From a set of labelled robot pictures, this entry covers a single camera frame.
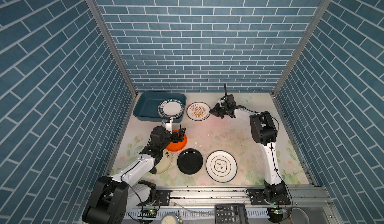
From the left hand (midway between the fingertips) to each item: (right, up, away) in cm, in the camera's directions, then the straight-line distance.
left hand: (179, 128), depth 86 cm
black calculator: (+27, -37, -18) cm, 49 cm away
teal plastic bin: (-29, +13, +28) cm, 43 cm away
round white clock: (-1, -37, -20) cm, 42 cm away
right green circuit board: (+50, -38, -15) cm, 64 cm away
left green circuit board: (-12, -40, -13) cm, 44 cm away
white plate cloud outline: (+24, -22, -1) cm, 33 cm away
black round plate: (+6, -20, +1) cm, 21 cm away
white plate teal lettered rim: (-8, +12, +23) cm, 27 cm away
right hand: (+18, +10, +21) cm, 29 cm away
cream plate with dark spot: (-8, -20, -1) cm, 21 cm away
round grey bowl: (+58, -39, -17) cm, 72 cm away
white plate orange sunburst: (+11, +9, +23) cm, 27 cm away
